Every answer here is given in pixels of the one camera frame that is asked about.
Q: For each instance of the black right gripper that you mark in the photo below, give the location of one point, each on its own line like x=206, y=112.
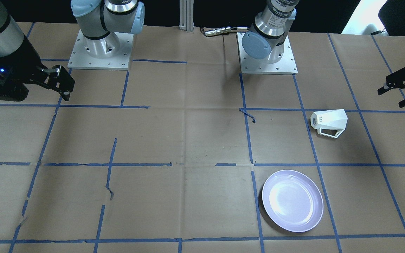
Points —
x=24, y=64

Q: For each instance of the white faceted mug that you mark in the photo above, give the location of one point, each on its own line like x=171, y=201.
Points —
x=330, y=123

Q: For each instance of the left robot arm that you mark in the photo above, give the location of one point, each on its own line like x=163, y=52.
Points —
x=265, y=39

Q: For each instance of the lavender plate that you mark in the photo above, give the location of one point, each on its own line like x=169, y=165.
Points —
x=292, y=201

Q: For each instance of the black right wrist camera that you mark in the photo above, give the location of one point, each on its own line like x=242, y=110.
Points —
x=11, y=89

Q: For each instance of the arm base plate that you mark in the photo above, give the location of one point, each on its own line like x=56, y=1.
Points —
x=110, y=53
x=274, y=64

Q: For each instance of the aluminium frame post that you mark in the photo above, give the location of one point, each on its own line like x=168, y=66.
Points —
x=186, y=15

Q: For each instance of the metal cable connector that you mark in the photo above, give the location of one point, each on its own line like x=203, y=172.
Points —
x=223, y=31

